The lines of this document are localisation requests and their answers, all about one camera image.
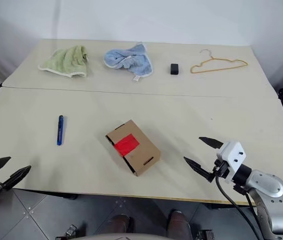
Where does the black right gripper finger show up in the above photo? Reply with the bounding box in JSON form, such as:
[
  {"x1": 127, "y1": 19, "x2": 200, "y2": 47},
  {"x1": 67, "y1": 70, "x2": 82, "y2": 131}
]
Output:
[
  {"x1": 198, "y1": 136, "x2": 225, "y2": 150},
  {"x1": 183, "y1": 156, "x2": 217, "y2": 185}
]

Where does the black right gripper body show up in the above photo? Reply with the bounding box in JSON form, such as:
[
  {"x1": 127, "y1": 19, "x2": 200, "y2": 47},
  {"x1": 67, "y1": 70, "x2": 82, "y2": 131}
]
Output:
[{"x1": 211, "y1": 157, "x2": 231, "y2": 180}]

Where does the cardboard box with red tape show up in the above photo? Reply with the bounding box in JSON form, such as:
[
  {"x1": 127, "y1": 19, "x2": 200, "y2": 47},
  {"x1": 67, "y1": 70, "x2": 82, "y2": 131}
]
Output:
[{"x1": 105, "y1": 119, "x2": 162, "y2": 177}]

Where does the black table leg bar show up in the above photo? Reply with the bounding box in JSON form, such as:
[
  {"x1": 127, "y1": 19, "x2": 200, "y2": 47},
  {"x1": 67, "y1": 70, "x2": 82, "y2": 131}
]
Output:
[
  {"x1": 204, "y1": 201, "x2": 230, "y2": 211},
  {"x1": 34, "y1": 190, "x2": 79, "y2": 201}
]

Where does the dark brown rounded shape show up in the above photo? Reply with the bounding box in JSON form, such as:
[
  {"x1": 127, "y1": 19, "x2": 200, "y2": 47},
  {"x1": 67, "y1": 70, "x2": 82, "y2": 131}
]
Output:
[
  {"x1": 168, "y1": 209, "x2": 193, "y2": 240},
  {"x1": 105, "y1": 214, "x2": 135, "y2": 236}
]

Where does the blue towel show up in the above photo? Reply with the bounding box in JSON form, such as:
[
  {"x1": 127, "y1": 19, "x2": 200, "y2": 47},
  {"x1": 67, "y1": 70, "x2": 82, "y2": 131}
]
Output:
[{"x1": 103, "y1": 41, "x2": 155, "y2": 83}]

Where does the green towel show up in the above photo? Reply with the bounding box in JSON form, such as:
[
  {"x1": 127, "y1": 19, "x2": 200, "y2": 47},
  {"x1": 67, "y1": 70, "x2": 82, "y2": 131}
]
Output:
[{"x1": 38, "y1": 44, "x2": 90, "y2": 78}]

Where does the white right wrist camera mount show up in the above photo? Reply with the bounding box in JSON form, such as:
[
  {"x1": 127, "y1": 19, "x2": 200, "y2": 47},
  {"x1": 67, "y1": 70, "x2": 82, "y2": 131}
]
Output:
[{"x1": 215, "y1": 141, "x2": 247, "y2": 185}]

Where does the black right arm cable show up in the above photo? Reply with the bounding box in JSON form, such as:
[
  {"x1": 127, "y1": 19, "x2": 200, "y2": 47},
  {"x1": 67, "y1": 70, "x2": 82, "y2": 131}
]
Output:
[{"x1": 215, "y1": 174, "x2": 260, "y2": 240}]

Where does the small metal bracket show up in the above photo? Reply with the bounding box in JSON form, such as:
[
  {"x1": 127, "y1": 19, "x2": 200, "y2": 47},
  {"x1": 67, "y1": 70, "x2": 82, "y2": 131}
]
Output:
[
  {"x1": 198, "y1": 228, "x2": 218, "y2": 240},
  {"x1": 55, "y1": 224, "x2": 79, "y2": 240}
]

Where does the gold wire clothes hanger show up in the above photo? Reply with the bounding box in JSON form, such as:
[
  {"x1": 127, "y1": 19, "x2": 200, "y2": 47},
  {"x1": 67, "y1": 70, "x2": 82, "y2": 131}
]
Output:
[{"x1": 190, "y1": 48, "x2": 249, "y2": 75}]

